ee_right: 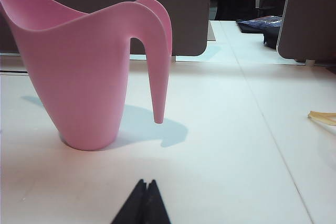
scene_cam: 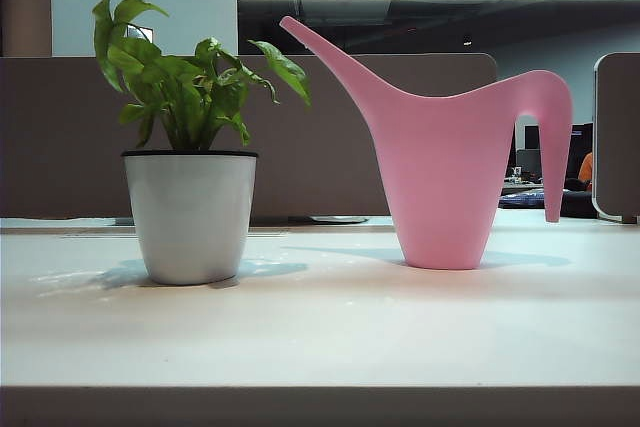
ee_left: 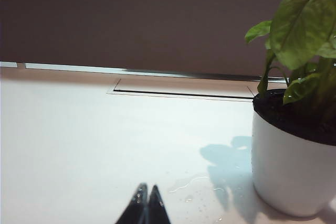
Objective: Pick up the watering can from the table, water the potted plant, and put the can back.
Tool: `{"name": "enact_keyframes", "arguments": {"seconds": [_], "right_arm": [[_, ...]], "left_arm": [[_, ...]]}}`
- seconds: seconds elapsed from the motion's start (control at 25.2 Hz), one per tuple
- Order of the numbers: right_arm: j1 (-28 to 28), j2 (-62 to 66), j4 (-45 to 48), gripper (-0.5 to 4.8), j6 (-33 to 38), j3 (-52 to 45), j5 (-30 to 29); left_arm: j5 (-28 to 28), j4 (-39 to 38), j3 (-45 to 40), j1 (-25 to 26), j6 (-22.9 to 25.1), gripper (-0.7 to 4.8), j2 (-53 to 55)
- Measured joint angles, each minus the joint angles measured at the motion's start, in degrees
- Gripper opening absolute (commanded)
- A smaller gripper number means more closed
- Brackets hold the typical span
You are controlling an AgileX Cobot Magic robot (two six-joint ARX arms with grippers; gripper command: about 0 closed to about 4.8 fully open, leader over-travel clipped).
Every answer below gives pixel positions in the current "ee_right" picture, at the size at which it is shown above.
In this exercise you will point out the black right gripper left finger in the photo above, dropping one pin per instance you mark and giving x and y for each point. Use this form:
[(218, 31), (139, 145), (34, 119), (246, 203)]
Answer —
[(132, 208)]

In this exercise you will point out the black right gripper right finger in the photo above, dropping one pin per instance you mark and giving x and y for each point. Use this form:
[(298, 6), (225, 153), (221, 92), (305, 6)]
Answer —
[(155, 208)]

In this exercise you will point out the pink plastic watering can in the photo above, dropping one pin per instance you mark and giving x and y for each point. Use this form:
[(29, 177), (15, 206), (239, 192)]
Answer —
[(78, 77)]

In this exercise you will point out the grey divider panel left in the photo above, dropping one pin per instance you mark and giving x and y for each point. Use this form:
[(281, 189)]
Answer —
[(189, 11)]

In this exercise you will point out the grey divider panel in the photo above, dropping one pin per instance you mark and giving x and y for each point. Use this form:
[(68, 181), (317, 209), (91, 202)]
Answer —
[(309, 24), (189, 11)]

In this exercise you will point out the black round cushion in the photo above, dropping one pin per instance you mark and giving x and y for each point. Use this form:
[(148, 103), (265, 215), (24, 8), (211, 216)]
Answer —
[(271, 39)]

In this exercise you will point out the blue patterned cloth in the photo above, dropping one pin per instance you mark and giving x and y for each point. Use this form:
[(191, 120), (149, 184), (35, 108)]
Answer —
[(254, 24)]

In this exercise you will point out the grey divider panel right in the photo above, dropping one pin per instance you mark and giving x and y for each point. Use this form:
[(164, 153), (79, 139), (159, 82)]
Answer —
[(309, 24)]

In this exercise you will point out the white partition foot bracket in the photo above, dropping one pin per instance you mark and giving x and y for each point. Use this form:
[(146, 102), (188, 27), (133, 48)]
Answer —
[(174, 58), (310, 62)]

